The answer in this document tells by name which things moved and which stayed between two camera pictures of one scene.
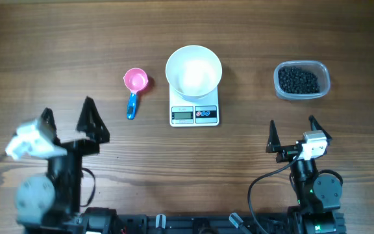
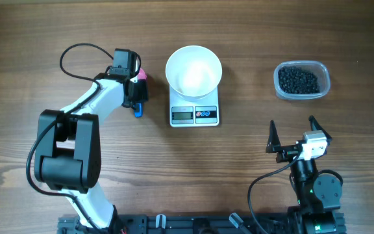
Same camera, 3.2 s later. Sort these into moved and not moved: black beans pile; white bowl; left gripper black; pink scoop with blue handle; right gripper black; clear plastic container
Moved: pink scoop with blue handle; left gripper black
Not moved: black beans pile; white bowl; clear plastic container; right gripper black
